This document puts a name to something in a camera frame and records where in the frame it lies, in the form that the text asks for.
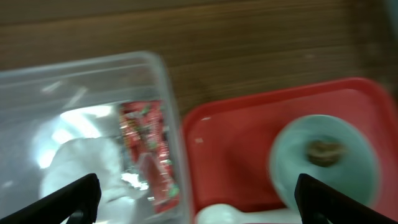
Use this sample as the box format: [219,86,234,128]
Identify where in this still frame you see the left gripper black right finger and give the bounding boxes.
[294,174,397,224]

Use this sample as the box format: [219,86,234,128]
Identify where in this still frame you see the brown food scrap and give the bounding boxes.
[305,140,346,167]

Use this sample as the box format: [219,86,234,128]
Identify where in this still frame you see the white plastic spoon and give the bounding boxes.
[195,203,302,224]

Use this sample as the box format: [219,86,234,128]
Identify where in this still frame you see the white napkin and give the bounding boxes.
[40,138,149,223]

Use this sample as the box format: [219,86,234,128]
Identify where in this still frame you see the green bowl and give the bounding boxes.
[269,114,381,210]

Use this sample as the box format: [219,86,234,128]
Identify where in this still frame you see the red plastic tray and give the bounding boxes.
[183,78,397,221]

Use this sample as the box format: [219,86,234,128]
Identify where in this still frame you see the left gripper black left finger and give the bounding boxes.
[1,173,101,224]

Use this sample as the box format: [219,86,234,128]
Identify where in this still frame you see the red snack wrapper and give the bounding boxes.
[119,100,180,213]

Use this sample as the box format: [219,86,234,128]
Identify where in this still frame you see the clear plastic bin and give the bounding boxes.
[1,52,192,223]

